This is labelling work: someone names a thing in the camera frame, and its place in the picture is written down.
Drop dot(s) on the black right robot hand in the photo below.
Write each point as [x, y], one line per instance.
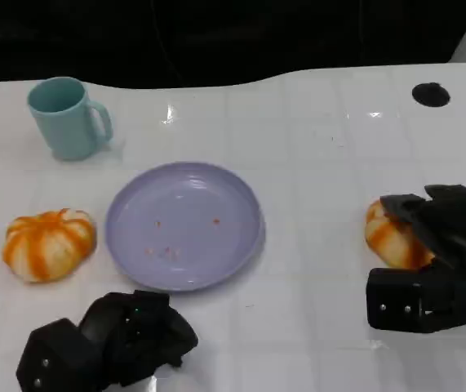
[453, 228]

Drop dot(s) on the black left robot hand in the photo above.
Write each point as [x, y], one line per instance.
[143, 335]

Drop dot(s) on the orange white toy bread roll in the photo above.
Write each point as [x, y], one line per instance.
[387, 245]
[49, 248]

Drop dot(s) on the lilac plate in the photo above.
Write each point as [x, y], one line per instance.
[183, 245]

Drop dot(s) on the black round table grommet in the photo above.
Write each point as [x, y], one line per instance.
[430, 94]

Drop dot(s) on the pale green mug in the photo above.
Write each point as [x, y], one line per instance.
[64, 130]

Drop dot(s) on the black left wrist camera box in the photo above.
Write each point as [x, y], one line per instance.
[59, 355]

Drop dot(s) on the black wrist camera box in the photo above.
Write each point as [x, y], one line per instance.
[396, 294]
[59, 355]

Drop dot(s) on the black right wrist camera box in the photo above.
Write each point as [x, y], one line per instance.
[396, 294]

